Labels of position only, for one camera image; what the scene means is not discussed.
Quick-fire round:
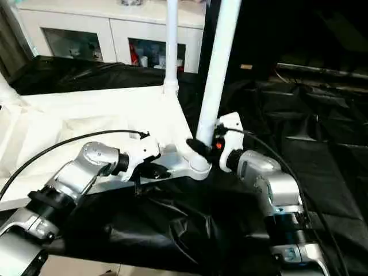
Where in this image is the white plastic table top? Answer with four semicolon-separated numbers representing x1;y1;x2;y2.
0;83;212;212

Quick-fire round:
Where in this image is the white glass-door cabinet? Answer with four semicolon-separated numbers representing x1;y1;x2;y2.
17;0;206;74

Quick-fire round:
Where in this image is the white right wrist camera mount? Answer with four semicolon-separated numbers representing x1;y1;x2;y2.
214;112;245;173

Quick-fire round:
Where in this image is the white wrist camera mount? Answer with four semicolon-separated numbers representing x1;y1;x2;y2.
123;132;162;182
214;112;245;173

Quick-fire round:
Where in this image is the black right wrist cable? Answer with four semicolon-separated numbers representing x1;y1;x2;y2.
217;125;350;276

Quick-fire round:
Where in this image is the black plastic mat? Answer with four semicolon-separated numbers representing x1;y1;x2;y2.
0;54;368;276

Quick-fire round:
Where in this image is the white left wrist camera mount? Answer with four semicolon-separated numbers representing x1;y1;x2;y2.
123;132;162;182

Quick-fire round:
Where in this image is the white plastic table leg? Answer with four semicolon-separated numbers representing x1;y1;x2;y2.
162;0;181;97
194;0;242;144
0;70;21;100

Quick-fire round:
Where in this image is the grey curtain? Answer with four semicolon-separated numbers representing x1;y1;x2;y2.
0;0;35;84

